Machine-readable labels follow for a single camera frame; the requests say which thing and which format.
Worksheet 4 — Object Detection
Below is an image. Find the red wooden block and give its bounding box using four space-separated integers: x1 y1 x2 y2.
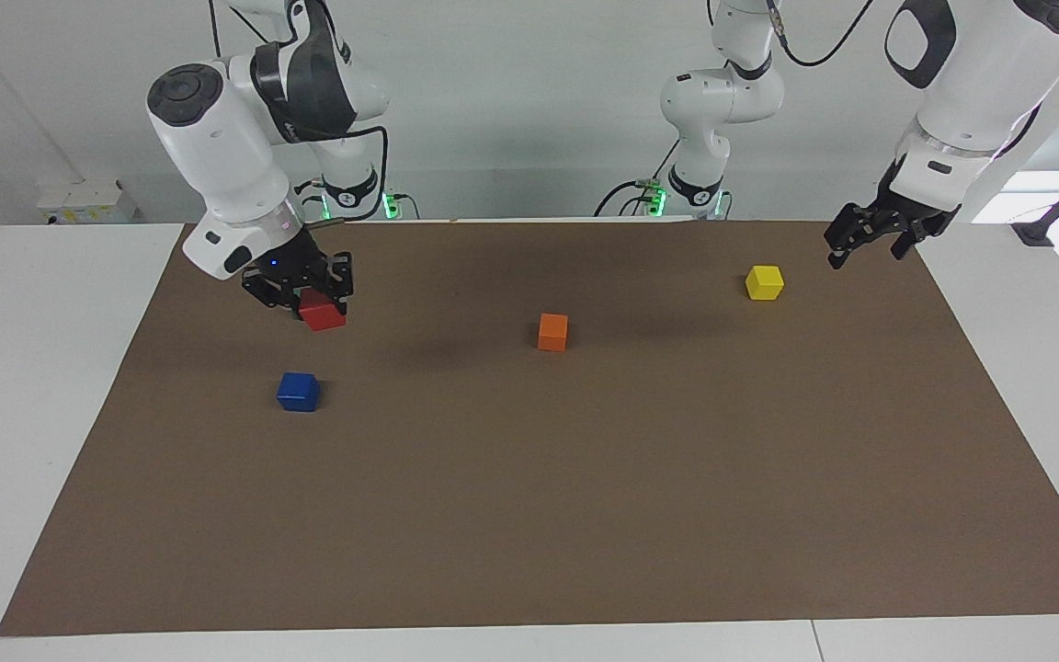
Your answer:
298 290 347 333

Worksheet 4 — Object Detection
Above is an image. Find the yellow wooden block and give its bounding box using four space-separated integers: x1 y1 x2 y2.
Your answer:
746 265 785 302

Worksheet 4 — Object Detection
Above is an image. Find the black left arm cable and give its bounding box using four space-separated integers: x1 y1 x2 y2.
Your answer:
763 0 876 68

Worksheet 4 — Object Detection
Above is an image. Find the blue wooden block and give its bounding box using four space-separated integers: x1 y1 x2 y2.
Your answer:
277 371 321 413

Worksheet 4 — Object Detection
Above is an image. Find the white wall box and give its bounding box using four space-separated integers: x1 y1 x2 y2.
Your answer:
36 178 138 225

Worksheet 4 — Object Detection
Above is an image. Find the black base cable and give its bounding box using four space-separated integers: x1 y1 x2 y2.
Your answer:
592 138 680 219
294 178 330 223

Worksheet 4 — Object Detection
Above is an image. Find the brown table mat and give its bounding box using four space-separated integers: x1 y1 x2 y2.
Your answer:
0 219 1059 637

